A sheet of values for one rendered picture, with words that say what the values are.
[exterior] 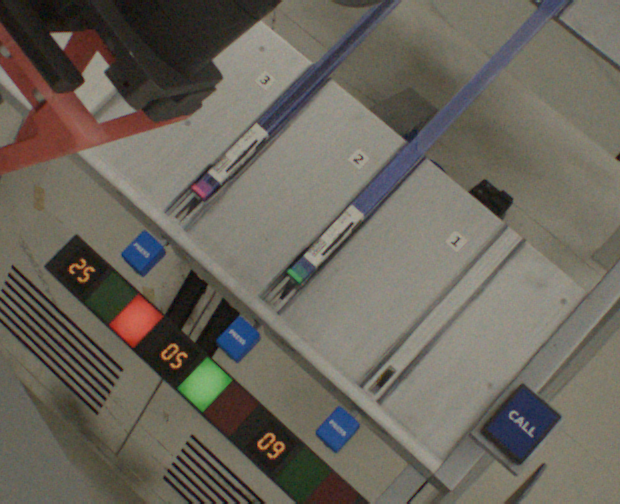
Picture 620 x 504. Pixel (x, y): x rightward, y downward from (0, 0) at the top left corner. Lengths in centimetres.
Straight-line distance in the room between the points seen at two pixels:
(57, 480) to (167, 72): 52
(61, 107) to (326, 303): 56
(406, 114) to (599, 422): 115
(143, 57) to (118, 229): 101
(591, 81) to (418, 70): 124
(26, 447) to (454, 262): 38
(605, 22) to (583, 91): 181
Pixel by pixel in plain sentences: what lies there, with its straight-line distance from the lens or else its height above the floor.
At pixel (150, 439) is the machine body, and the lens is 156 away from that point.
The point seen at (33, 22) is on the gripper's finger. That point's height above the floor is 109.
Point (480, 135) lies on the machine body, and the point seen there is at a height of 62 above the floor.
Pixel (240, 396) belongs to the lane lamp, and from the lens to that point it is 94.
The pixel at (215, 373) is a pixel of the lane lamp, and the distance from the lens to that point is 95.
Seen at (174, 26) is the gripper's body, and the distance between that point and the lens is 45.
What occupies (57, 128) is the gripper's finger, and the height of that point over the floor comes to 107.
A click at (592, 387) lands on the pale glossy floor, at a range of 249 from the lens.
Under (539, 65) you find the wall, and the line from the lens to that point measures 289.
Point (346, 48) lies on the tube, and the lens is 101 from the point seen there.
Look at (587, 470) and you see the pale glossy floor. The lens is 230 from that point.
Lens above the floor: 131
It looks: 35 degrees down
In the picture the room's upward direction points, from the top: 34 degrees clockwise
